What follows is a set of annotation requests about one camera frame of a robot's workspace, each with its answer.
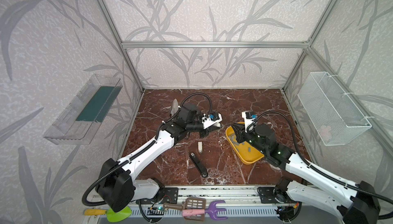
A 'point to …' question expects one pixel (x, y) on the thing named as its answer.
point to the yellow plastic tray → (247, 151)
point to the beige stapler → (200, 147)
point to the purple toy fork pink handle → (212, 210)
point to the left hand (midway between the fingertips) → (219, 120)
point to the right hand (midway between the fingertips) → (232, 120)
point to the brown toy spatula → (191, 203)
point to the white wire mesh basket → (336, 119)
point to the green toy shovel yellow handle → (111, 216)
